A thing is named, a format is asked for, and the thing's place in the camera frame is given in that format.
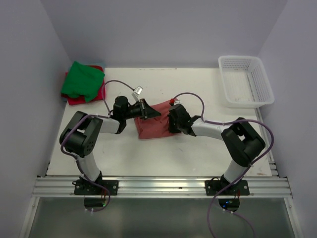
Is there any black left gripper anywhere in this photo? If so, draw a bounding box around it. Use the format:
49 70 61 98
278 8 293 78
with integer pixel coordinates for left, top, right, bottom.
123 98 160 120

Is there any salmon pink t shirt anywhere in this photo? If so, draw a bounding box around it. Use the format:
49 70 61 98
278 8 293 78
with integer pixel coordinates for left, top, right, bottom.
134 101 177 140

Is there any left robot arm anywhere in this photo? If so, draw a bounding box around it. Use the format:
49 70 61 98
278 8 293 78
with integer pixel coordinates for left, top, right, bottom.
59 96 161 196

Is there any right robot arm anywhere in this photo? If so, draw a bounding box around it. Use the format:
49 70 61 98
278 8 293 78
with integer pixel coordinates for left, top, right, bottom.
168 104 265 196

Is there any red folded t shirt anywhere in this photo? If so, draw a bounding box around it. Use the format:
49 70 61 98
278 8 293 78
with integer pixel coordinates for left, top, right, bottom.
64 65 107 106

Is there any green folded t shirt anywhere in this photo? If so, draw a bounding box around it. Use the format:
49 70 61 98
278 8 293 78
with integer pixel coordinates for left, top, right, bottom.
60 61 105 103

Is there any white plastic basket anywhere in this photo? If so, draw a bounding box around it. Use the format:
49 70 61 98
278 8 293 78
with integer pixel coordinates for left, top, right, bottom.
218 56 275 109

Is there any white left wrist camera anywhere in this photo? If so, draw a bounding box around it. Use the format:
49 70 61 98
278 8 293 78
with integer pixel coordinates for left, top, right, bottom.
132 86 143 102

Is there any aluminium mounting rail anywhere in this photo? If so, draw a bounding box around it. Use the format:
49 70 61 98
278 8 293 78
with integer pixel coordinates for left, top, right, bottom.
32 176 292 198

